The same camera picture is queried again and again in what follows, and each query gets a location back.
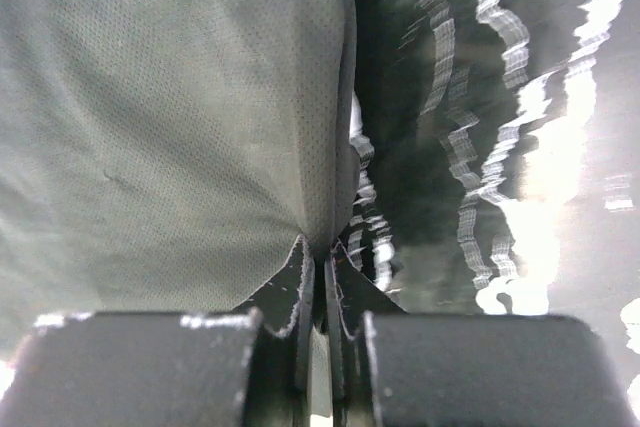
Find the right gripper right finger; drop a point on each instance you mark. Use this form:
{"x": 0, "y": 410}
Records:
{"x": 393, "y": 368}

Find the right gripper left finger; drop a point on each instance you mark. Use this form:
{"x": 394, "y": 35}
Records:
{"x": 247, "y": 367}

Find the black t-shirt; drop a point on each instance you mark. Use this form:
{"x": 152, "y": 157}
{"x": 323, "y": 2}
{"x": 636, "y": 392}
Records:
{"x": 166, "y": 154}

